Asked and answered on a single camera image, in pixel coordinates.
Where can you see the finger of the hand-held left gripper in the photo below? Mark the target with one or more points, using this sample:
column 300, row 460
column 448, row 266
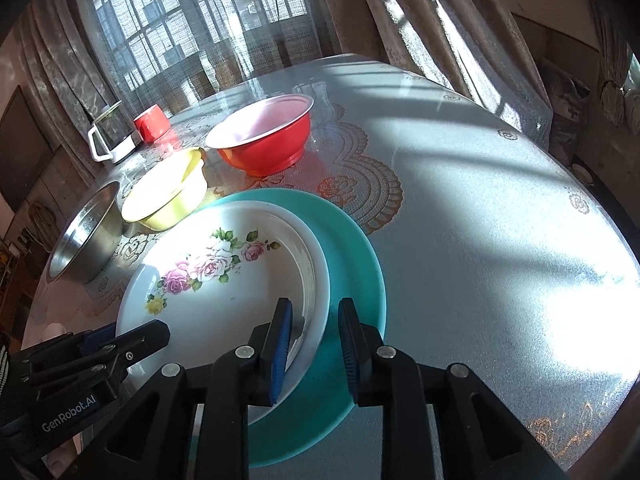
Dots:
column 145, row 340
column 100, row 336

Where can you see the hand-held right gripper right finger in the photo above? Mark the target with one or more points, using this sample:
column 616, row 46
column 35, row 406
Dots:
column 350, row 355

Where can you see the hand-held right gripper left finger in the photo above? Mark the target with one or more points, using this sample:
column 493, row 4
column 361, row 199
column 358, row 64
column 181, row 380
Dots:
column 280, row 352

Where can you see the teal plate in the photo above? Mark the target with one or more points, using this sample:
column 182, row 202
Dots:
column 350, row 270

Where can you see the white rose-print plate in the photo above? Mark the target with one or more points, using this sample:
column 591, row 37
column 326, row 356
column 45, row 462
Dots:
column 215, row 285

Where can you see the stainless steel bowl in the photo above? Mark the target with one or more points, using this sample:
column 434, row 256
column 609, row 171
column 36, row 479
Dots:
column 95, row 245

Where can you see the yellow plate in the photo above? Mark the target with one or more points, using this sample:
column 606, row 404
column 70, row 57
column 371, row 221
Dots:
column 170, row 210

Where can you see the red bowl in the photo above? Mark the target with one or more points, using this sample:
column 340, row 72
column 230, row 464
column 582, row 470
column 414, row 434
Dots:
column 270, row 150

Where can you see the lace-patterned tablecloth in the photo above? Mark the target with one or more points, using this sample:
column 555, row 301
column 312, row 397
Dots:
column 475, row 210

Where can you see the dark flat television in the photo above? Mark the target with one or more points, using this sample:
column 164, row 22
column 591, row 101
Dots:
column 22, row 150

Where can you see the white glass kettle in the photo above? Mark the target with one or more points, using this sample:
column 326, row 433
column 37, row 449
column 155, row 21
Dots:
column 117, row 132

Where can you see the red mug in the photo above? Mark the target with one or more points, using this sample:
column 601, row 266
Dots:
column 152, row 125

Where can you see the beige patterned curtain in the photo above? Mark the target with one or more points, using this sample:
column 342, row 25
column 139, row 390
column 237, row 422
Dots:
column 425, row 35
column 75, row 85

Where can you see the barred window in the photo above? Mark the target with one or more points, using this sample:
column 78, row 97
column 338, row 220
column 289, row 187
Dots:
column 200, row 20

